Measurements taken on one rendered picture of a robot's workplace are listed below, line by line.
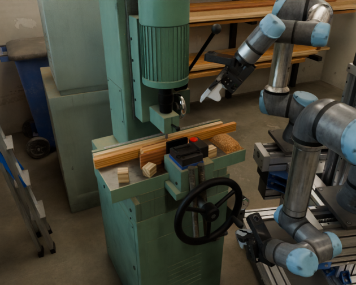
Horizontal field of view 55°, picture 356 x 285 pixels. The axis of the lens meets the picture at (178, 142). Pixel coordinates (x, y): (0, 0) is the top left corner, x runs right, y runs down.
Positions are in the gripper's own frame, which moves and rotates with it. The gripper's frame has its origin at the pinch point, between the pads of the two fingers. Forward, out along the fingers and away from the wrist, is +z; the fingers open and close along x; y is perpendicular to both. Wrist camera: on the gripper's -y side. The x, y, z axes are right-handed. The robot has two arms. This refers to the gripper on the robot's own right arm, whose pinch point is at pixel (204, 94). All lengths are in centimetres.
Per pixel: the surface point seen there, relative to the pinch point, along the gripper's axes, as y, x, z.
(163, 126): -4.0, -4.4, 20.4
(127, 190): 2.3, -27.8, 35.4
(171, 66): -15.1, -6.0, -2.4
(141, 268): 29, -25, 69
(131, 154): -6.1, -11.8, 35.4
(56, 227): -18, 19, 157
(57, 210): -27, 33, 162
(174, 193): 15.7, -21.9, 26.7
